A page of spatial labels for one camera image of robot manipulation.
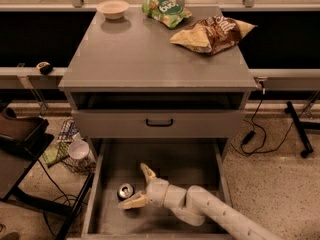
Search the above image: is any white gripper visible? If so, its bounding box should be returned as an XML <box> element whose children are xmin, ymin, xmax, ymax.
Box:
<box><xmin>118</xmin><ymin>163</ymin><xmax>169</xmax><ymax>210</ymax></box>

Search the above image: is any blue pepsi can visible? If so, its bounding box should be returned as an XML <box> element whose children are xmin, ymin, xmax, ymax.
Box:
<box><xmin>117</xmin><ymin>183</ymin><xmax>135</xmax><ymax>201</ymax></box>

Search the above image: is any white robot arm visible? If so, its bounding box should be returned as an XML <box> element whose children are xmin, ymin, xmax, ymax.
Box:
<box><xmin>118</xmin><ymin>163</ymin><xmax>283</xmax><ymax>240</ymax></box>

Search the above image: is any open grey bottom drawer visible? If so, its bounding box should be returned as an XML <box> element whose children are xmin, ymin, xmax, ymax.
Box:
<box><xmin>77</xmin><ymin>139</ymin><xmax>233</xmax><ymax>240</ymax></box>

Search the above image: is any closed grey drawer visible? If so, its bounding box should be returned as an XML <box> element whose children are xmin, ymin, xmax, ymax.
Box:
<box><xmin>72</xmin><ymin>110</ymin><xmax>244</xmax><ymax>138</ymax></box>

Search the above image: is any grey drawer cabinet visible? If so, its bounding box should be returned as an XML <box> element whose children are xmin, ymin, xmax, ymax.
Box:
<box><xmin>59</xmin><ymin>7</ymin><xmax>256</xmax><ymax>152</ymax></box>

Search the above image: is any white cup on floor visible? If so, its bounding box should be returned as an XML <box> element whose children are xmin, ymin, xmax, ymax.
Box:
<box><xmin>68</xmin><ymin>140</ymin><xmax>90</xmax><ymax>160</ymax></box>

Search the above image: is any green packet on floor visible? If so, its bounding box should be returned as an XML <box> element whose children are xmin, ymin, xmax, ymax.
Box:
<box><xmin>42</xmin><ymin>142</ymin><xmax>69</xmax><ymax>168</ymax></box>

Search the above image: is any black side table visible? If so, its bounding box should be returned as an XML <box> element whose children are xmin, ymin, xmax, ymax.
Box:
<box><xmin>0</xmin><ymin>108</ymin><xmax>94</xmax><ymax>240</ymax></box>

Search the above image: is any brown yellow chip bag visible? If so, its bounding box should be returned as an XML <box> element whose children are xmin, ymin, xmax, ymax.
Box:
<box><xmin>170</xmin><ymin>16</ymin><xmax>255</xmax><ymax>56</ymax></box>

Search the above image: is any black stand leg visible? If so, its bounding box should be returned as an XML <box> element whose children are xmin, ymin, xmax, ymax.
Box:
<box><xmin>285</xmin><ymin>101</ymin><xmax>320</xmax><ymax>158</ymax></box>

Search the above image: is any green chip bag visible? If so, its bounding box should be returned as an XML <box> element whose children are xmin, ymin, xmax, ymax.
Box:
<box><xmin>142</xmin><ymin>0</ymin><xmax>192</xmax><ymax>29</ymax></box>

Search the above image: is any beige bowl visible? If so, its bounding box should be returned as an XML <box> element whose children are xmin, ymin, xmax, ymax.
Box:
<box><xmin>96</xmin><ymin>0</ymin><xmax>129</xmax><ymax>20</ymax></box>

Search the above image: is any wire mesh basket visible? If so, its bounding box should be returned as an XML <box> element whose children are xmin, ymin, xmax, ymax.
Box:
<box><xmin>62</xmin><ymin>155</ymin><xmax>96</xmax><ymax>174</ymax></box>

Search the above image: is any black drawer handle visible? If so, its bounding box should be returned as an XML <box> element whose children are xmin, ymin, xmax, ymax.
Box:
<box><xmin>145</xmin><ymin>118</ymin><xmax>174</xmax><ymax>127</ymax></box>

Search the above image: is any black floor cable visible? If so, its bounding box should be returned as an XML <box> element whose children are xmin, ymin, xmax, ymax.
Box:
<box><xmin>37</xmin><ymin>158</ymin><xmax>88</xmax><ymax>238</ymax></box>

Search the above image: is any black power adapter cable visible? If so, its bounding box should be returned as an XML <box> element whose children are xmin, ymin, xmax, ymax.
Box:
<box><xmin>230</xmin><ymin>80</ymin><xmax>301</xmax><ymax>157</ymax></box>

